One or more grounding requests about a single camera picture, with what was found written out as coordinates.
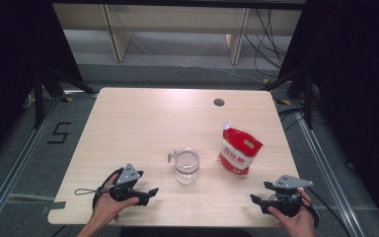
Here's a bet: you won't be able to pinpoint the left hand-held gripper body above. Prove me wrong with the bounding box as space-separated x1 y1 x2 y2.
109 163 144 205

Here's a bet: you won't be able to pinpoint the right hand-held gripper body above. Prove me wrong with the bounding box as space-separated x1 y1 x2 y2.
265 174 314 218

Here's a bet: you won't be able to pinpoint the red and white sugar bag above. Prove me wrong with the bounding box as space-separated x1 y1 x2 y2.
219 121 265 176

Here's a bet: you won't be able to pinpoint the clear glass measuring cup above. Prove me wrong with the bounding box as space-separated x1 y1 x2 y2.
167 147 201 186

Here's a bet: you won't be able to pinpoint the person's left hand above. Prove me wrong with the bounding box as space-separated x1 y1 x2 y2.
92 174 141 225

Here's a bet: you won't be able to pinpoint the person's right hand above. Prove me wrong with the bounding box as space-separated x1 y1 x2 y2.
267 189 317 237

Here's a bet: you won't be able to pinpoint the black metal stand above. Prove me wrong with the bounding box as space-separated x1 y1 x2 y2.
33 64 97 129
261 68 314 130

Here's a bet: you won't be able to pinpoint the black curtain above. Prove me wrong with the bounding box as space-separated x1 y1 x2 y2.
0 0 84 169
277 0 379 236

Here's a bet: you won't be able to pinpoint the beige wooden shelf unit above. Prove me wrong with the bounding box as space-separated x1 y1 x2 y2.
52 3 302 65

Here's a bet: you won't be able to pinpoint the aluminium floor rail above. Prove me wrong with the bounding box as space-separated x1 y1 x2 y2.
0 97 61 229
292 108 366 237

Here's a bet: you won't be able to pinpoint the black right gripper strap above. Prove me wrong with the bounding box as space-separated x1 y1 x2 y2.
304 197 321 229

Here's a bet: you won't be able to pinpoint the black gripper strap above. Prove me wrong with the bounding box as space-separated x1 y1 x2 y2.
304 197 321 229
91 167 125 211

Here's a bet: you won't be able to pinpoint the black left gripper strap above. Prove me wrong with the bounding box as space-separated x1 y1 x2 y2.
91 167 125 211

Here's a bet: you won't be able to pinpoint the grey cord loop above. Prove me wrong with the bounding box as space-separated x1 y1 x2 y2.
74 186 114 198

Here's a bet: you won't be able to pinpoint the black floor cable bundle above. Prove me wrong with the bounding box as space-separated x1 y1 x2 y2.
276 83 331 132

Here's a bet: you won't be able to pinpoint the thin white floor cable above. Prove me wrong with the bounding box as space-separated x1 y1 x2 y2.
129 35 265 84

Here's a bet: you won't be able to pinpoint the hanging black cables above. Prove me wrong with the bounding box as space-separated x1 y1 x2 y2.
244 8 289 79

